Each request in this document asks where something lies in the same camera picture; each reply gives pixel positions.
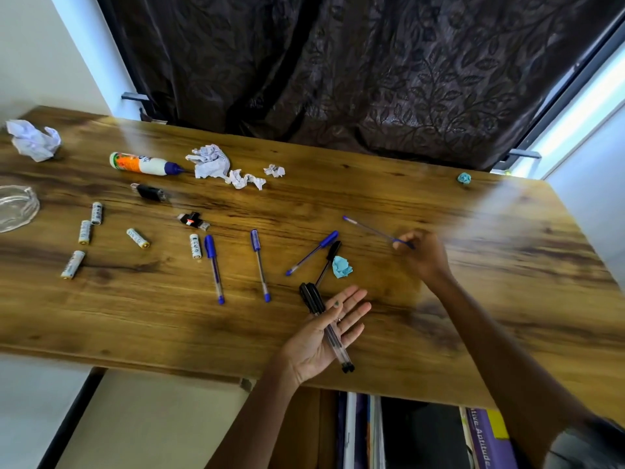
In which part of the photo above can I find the purple yellow thick book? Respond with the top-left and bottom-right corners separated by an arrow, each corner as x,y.
464,407 -> 520,469

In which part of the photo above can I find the twisted white paper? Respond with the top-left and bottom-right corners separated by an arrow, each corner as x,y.
225,169 -> 268,191

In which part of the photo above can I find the large white paper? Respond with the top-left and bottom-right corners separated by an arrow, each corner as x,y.
185,143 -> 231,180

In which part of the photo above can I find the person's left hand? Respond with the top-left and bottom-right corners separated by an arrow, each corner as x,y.
279,286 -> 373,386

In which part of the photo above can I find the person's left forearm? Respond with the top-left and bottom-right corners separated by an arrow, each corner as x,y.
204,356 -> 301,469

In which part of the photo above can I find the black white patterned sleeve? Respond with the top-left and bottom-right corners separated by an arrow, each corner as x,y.
542,417 -> 625,469

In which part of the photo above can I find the white paper ball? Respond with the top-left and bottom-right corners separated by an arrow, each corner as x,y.
5,119 -> 62,163

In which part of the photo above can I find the wooden drawer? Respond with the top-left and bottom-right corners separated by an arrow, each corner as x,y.
268,385 -> 521,469

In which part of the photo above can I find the black lighter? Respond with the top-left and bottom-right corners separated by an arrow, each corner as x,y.
130,182 -> 168,203

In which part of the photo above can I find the black window frame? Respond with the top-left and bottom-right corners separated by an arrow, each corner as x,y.
493,9 -> 625,174

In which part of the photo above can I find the black capped ballpoint pen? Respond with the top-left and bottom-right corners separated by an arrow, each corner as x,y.
298,283 -> 352,375
305,281 -> 356,373
314,240 -> 342,289

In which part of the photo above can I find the white purple notebook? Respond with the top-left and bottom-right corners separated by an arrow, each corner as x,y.
341,393 -> 387,469

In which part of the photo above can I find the black baseboard strip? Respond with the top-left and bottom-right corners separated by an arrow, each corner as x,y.
38,368 -> 107,469

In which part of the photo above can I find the small black white object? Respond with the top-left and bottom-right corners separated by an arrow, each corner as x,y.
176,211 -> 212,232

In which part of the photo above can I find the person's right hand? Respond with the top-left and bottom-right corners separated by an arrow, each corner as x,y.
393,230 -> 452,289

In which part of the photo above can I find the orange white glue bottle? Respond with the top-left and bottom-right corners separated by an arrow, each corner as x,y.
109,151 -> 186,177

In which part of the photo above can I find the clear glass ashtray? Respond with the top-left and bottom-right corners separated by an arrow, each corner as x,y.
0,184 -> 41,234

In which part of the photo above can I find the person's right forearm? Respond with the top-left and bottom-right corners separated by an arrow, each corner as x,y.
424,270 -> 594,467

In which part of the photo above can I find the black spiral notebook red label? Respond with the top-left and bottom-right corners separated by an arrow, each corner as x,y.
380,397 -> 471,469

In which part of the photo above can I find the dark brown leaf-patterned curtain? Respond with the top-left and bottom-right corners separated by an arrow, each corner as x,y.
95,0 -> 625,171

